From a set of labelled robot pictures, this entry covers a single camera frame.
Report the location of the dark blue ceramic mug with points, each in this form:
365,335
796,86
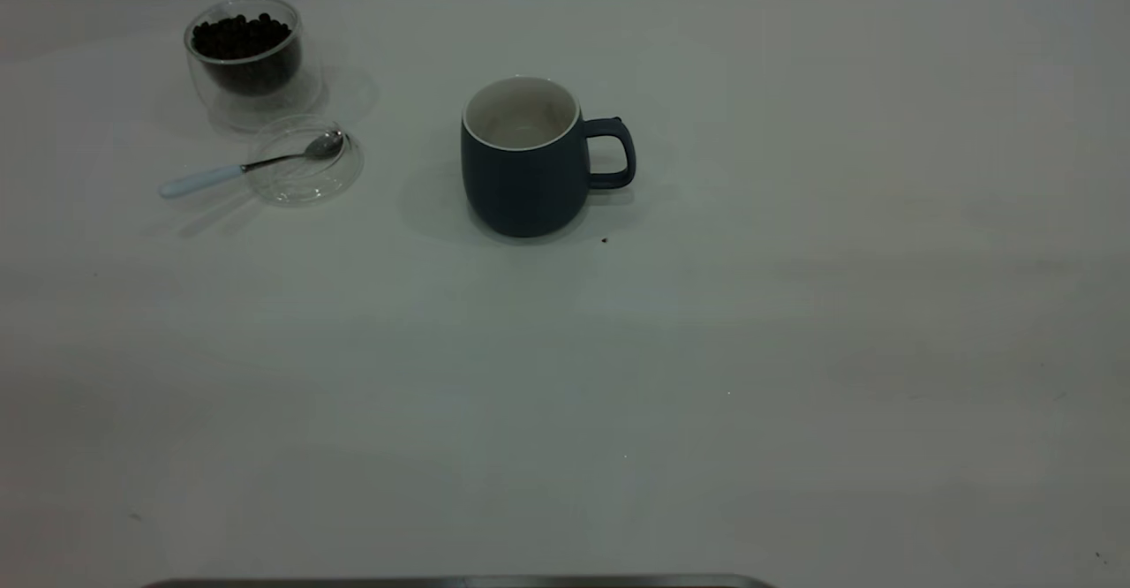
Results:
525,186

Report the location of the clear glass lid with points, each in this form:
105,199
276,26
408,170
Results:
305,184

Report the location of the double-walled glass cup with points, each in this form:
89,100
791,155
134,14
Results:
265,107

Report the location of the dark coffee beans heap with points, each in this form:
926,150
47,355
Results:
243,45

